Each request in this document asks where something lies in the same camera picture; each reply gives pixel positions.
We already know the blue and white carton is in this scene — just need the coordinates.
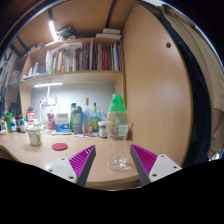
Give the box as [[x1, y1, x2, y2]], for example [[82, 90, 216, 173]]
[[54, 113, 70, 133]]

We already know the magenta snack pouch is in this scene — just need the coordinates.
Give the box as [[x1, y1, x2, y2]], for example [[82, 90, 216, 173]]
[[46, 113, 57, 130]]

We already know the grey drink tumbler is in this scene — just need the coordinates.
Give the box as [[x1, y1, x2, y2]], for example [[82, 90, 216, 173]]
[[71, 105, 84, 135]]

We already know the flat round red coaster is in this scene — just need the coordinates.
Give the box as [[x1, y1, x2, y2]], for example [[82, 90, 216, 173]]
[[51, 142, 69, 152]]

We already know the white mug green handle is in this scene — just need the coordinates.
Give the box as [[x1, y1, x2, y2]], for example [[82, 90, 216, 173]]
[[26, 124, 43, 147]]

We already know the red and white can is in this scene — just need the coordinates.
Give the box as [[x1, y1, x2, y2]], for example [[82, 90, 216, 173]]
[[26, 110, 36, 125]]

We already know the brown spread jar white lid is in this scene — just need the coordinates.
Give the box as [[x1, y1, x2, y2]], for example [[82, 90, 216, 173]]
[[97, 120, 109, 139]]

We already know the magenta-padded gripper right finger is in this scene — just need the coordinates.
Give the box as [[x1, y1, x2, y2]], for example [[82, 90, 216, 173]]
[[129, 143, 183, 187]]

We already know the blue plastic bag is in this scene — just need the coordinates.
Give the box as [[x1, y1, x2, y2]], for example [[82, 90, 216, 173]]
[[96, 108, 108, 123]]

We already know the dark green bottle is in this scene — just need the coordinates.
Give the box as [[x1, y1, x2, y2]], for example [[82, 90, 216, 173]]
[[69, 102, 77, 133]]

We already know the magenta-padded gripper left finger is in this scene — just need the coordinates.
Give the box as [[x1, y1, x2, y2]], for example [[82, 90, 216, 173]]
[[47, 144, 97, 188]]

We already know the red pen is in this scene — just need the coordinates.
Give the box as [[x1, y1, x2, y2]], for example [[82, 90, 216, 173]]
[[74, 133, 97, 138]]

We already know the white bottle blue cap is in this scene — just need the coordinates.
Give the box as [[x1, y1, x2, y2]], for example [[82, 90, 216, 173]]
[[10, 116, 18, 133]]

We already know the dark bottle red label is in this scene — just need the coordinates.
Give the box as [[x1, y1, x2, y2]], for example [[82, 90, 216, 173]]
[[19, 119, 27, 134]]

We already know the white under-shelf light bar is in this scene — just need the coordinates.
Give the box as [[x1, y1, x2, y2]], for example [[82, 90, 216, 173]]
[[33, 82, 64, 88]]

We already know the clear glass bottle yellow cap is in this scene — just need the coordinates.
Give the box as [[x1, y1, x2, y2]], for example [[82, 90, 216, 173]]
[[82, 97, 93, 134]]

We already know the clear plastic bottle green cap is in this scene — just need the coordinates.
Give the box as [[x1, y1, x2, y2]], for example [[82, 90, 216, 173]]
[[106, 94, 130, 172]]

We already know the white upper light bar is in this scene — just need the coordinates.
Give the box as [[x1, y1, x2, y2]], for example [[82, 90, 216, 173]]
[[48, 20, 58, 42]]

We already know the slim green glass bottle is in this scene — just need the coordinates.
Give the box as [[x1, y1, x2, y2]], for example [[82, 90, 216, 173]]
[[91, 102, 100, 132]]

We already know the green small container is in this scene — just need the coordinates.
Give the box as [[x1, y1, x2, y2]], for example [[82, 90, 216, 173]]
[[6, 112, 14, 133]]

